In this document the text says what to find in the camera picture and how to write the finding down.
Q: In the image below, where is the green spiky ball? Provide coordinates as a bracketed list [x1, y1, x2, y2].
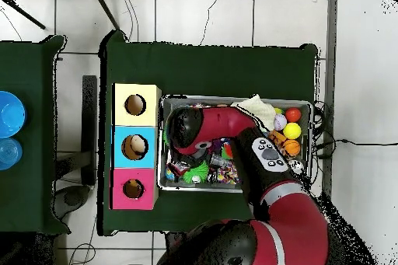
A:
[183, 160, 210, 184]

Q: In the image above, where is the cream waffle cloth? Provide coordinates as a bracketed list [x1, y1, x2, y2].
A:
[231, 93, 276, 132]

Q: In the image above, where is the wooden box with three holes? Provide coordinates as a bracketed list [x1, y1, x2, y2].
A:
[110, 82, 162, 211]

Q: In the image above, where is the shallow mesh bin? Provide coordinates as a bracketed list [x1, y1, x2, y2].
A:
[158, 94, 313, 196]

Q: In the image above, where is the black red crumpled packet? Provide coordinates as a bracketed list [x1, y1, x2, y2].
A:
[167, 160, 191, 179]

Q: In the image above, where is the white baseball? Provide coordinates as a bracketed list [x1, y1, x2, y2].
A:
[273, 113, 288, 131]

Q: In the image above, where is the orange toy basketball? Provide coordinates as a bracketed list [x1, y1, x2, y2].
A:
[283, 139, 302, 157]

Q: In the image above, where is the yellow seamed ball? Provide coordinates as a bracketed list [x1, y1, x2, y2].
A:
[282, 122, 302, 141]

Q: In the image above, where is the orange red ball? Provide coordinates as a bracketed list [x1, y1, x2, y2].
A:
[285, 106, 302, 124]

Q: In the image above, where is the grey round floor base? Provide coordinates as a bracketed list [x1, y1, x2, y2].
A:
[53, 184, 92, 220]

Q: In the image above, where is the dark green side tablecloth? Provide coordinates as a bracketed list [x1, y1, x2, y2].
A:
[0, 34, 72, 236]

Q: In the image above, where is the black tripod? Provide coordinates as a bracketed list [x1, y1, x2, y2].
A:
[0, 0, 120, 30]

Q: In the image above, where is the blue round lid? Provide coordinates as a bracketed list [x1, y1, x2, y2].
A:
[0, 137, 23, 171]

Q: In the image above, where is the blue plastic bowl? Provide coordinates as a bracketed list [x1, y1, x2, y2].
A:
[0, 90, 27, 139]

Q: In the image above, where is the thin black cable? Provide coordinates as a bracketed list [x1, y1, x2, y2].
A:
[120, 0, 140, 42]
[67, 214, 98, 265]

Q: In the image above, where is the black power cable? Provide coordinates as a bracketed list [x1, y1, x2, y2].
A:
[313, 138, 398, 160]

